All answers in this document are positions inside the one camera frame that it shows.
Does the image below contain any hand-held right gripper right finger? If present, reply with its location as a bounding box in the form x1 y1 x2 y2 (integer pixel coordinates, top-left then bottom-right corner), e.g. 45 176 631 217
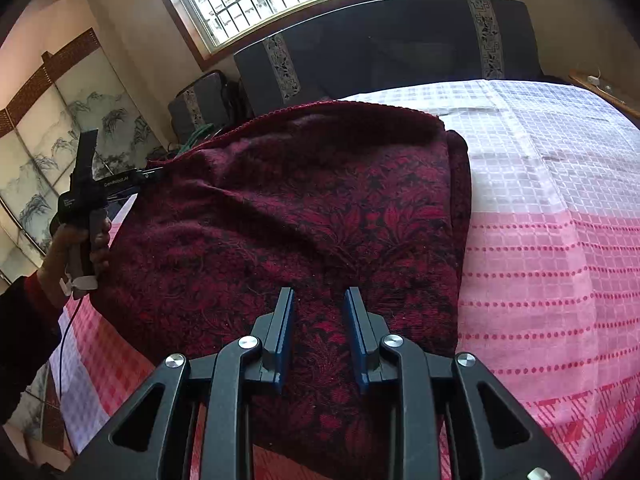
344 286 581 480

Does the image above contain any painted landscape folding screen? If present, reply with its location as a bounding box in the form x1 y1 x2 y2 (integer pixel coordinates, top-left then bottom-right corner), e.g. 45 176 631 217
0 27 172 287

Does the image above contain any green clothes hanger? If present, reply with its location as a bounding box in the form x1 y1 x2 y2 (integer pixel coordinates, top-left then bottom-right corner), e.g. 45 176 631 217
174 124 213 157

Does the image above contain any armchair with grey cushion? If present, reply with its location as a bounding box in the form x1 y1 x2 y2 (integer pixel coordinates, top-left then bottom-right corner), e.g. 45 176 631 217
167 70 242 147

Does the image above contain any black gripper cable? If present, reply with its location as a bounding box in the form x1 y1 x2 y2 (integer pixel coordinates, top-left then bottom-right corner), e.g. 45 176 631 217
56 290 83 413

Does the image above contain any round wooden table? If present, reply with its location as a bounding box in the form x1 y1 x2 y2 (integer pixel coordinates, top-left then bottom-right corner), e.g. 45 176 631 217
568 70 640 122

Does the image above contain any person's left forearm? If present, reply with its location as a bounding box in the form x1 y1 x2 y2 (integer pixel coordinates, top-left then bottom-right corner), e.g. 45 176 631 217
0 269 67 441

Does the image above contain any dark red patterned sweater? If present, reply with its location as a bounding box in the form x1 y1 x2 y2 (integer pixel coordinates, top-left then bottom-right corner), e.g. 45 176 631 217
89 100 474 467

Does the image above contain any pink checked bed sheet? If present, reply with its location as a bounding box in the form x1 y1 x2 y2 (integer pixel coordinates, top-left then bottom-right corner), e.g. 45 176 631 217
30 79 640 480

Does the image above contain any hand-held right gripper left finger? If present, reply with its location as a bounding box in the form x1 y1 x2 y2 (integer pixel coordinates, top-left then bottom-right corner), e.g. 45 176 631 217
65 287 296 480

